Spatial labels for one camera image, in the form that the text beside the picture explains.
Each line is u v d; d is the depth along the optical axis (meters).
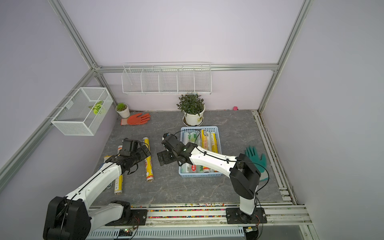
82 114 0.83
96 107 0.82
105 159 0.94
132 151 0.67
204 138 0.96
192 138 0.99
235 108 1.24
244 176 0.45
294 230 0.71
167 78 0.99
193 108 0.99
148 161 0.89
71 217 0.40
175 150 0.61
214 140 0.99
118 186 0.81
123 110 1.12
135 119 1.16
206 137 0.97
